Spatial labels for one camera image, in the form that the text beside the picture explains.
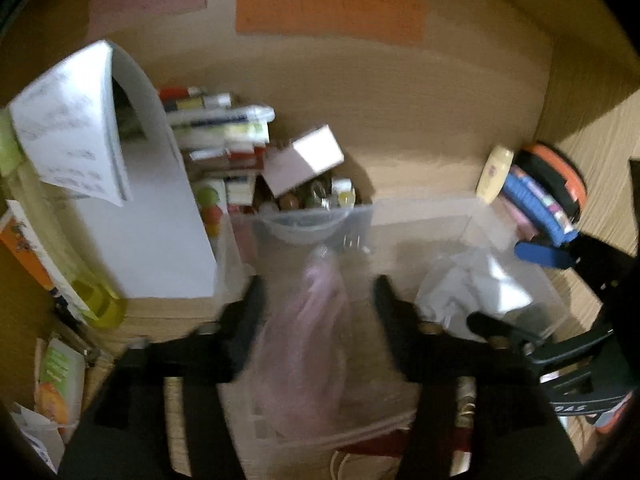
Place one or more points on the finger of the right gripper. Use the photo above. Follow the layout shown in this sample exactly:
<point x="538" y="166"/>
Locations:
<point x="542" y="255"/>
<point x="501" y="335"/>

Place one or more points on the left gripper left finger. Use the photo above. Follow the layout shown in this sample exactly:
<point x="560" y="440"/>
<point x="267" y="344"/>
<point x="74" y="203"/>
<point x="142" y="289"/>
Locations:
<point x="123" y="433"/>

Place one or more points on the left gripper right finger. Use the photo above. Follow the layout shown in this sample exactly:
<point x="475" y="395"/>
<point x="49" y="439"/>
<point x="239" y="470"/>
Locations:
<point x="515" y="433"/>

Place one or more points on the white drawstring pouch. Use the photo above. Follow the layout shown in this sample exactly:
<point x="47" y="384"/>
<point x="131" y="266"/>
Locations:
<point x="464" y="283"/>

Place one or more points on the pink coil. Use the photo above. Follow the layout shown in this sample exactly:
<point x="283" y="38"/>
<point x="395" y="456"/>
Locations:
<point x="300" y="364"/>

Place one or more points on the red velvet pouch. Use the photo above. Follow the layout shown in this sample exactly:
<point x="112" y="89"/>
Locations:
<point x="394" y="443"/>

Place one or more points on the pink flat case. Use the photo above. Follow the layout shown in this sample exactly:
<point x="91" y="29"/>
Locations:
<point x="524" y="228"/>

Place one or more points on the blue fabric pencil pouch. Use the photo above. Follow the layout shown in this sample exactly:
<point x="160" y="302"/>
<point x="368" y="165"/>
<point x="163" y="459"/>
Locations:
<point x="538" y="206"/>

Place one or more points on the white printed label tag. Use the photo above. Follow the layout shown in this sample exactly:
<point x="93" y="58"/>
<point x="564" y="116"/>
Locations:
<point x="42" y="435"/>

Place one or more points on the black orange zip case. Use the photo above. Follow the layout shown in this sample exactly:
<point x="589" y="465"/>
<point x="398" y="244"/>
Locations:
<point x="557" y="174"/>

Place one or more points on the green orange tube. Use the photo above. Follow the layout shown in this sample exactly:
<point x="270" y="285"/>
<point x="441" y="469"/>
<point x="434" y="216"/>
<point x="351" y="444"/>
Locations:
<point x="60" y="387"/>

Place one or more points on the cream lotion tube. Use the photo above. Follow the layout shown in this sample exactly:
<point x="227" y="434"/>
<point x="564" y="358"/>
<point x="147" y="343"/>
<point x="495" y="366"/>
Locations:
<point x="494" y="173"/>

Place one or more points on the clear plastic storage bin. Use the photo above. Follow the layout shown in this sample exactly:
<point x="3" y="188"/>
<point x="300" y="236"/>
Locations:
<point x="400" y="239"/>

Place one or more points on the white bowl of trinkets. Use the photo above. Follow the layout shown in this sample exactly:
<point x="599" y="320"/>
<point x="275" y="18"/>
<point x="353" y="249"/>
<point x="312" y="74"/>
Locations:
<point x="310" y="213"/>

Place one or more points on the yellow green spray bottle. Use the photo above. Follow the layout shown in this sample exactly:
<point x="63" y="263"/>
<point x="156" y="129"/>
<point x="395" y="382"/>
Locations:
<point x="26" y="197"/>

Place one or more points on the orange book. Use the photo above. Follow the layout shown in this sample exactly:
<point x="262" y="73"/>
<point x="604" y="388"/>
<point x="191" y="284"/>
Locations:
<point x="13" y="238"/>

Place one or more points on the small pink white box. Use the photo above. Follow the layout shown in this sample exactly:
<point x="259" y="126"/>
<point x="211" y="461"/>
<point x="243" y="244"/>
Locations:
<point x="312" y="154"/>

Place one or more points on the stack of books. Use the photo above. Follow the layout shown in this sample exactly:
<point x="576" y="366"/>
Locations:
<point x="223" y="143"/>

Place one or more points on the orange sticky note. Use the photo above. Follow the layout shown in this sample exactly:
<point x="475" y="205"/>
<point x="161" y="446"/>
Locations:
<point x="400" y="22"/>

